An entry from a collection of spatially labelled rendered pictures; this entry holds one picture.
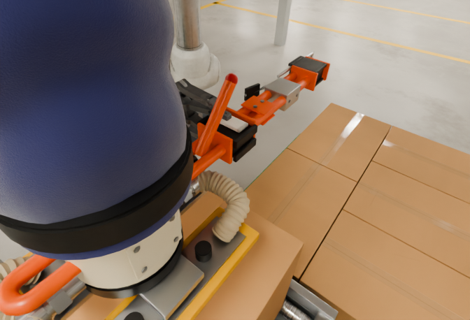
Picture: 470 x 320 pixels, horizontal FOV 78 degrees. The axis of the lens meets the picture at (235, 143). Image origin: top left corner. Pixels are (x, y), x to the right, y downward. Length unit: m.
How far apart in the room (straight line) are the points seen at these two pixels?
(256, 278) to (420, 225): 0.95
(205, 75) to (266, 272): 0.82
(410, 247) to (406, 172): 0.45
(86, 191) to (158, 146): 0.07
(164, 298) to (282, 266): 0.33
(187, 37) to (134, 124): 0.95
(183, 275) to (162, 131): 0.27
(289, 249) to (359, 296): 0.51
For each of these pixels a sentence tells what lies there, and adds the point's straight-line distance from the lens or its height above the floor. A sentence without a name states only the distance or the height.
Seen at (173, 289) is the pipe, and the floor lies 1.15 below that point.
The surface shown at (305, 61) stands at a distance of 0.84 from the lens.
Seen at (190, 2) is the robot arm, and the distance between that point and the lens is 1.13.
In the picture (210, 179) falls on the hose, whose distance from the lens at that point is 0.54.
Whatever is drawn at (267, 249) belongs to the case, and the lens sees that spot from 0.74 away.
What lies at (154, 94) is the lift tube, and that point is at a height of 1.45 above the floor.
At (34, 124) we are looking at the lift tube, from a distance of 0.24.
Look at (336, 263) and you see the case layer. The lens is 1.24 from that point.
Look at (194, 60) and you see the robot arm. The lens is 1.20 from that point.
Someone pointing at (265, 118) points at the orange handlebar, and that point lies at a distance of 0.63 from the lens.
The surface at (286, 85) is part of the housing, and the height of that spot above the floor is 1.24.
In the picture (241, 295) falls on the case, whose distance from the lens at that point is 0.69.
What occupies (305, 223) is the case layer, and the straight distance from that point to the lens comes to 1.30.
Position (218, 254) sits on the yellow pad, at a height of 1.12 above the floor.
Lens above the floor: 1.59
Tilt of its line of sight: 41 degrees down
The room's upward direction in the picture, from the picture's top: 2 degrees clockwise
